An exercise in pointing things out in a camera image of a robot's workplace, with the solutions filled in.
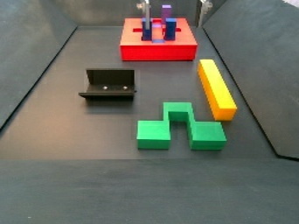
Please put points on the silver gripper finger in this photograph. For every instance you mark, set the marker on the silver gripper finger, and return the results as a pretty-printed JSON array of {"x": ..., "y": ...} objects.
[
  {"x": 145, "y": 6},
  {"x": 206, "y": 5}
]

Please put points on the long yellow block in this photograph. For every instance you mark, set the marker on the long yellow block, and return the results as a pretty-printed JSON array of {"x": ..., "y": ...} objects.
[{"x": 222, "y": 104}]

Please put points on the red slotted board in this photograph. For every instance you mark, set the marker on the red slotted board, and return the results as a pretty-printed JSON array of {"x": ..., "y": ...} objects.
[{"x": 157, "y": 49}]

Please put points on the rear purple peg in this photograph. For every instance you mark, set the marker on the rear purple peg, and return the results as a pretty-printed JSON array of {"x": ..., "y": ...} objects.
[{"x": 166, "y": 12}]

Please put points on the right dark blue peg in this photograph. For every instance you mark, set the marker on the right dark blue peg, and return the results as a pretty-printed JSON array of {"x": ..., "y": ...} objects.
[{"x": 170, "y": 29}]

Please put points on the dark blue peg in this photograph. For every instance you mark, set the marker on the dark blue peg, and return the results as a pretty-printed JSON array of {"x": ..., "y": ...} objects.
[
  {"x": 147, "y": 30},
  {"x": 170, "y": 29}
]

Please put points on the left dark blue peg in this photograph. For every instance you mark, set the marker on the left dark blue peg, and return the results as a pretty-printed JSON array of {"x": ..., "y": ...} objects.
[{"x": 147, "y": 30}]

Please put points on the green stepped block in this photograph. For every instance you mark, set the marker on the green stepped block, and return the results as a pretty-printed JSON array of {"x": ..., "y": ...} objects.
[{"x": 205, "y": 135}]

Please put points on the black angle bracket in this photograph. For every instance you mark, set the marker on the black angle bracket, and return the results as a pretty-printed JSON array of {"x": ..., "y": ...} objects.
[{"x": 110, "y": 83}]

